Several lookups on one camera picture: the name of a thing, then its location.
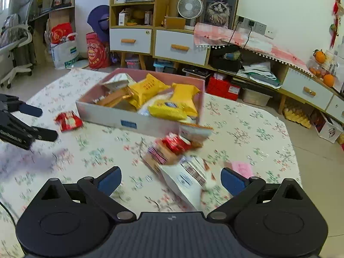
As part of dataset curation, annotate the framed cat picture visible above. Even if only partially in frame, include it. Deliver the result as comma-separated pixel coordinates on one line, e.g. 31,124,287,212
199,0,239,29

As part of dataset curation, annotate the clear plastic storage bin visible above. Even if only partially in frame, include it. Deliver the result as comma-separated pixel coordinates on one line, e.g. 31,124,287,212
242,89,272,107

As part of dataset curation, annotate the red white rice cracker pack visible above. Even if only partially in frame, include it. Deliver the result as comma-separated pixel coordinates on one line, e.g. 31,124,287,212
143,133,192,173

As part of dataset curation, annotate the yellow blue-label snack pack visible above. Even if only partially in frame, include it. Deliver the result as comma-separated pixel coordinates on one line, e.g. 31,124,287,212
148,100,187,121

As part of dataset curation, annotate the small white desk fan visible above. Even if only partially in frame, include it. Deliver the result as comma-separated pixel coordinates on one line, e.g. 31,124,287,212
177,0,203,27

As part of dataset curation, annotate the yellow snack pack left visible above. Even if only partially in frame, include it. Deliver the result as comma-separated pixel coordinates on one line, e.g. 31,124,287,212
129,73,171,110

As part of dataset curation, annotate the red cylindrical snack tub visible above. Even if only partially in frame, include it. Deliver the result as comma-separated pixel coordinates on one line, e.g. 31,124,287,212
86,32,111,69

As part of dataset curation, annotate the white office chair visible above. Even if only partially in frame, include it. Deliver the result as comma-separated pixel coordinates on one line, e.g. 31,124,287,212
1,0,33,89

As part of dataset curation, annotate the white triangular snack bag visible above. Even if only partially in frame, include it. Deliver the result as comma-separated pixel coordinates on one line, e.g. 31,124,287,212
159,155,216,211

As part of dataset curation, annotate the pink table runner cloth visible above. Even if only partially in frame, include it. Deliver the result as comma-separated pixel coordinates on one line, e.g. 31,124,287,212
193,23,313,77

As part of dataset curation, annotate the floral tablecloth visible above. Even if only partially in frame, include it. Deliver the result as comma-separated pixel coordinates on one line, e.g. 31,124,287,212
0,68,303,258

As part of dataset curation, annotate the pink silver snack box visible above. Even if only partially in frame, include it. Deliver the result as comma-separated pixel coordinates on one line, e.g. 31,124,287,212
76,68,205,137

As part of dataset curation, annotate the white shopping bag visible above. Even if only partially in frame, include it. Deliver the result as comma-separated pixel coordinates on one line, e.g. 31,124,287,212
51,33,79,69

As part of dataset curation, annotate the yellow snack pack right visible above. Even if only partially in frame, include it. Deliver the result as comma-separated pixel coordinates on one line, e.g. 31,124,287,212
170,83,201,118

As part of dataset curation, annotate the white triangular bag in box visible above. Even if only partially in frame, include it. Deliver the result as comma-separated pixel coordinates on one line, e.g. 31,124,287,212
101,73,136,91

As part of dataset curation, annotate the gold foil snack bar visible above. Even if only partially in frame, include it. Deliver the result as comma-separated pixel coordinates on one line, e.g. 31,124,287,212
96,87,134,108

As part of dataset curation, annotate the pink nut bar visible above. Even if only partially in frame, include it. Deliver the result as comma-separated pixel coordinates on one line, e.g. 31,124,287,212
232,161,254,179

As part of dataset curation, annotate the yellow egg tray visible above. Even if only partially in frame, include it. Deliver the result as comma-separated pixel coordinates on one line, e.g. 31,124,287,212
283,107,311,129

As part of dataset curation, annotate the purple hat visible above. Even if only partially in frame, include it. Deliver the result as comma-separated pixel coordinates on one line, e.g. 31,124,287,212
87,5,110,43

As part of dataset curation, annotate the black bag on shelf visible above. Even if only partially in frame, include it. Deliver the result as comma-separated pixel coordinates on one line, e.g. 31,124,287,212
208,45,243,72

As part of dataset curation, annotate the red storage box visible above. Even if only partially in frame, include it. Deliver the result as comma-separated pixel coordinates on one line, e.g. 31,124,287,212
206,77,240,101

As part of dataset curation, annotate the red gift bag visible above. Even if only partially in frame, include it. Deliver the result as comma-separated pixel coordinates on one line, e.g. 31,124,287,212
50,22,74,44

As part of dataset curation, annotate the orange fruit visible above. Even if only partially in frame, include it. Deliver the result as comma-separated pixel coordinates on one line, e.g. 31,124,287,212
322,74,335,87

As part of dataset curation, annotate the white orange-edged snack packet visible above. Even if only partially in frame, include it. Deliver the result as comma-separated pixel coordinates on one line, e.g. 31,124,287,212
179,123,213,147

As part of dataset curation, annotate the red foil snack packet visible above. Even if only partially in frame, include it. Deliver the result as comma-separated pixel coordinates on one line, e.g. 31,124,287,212
54,111,83,132

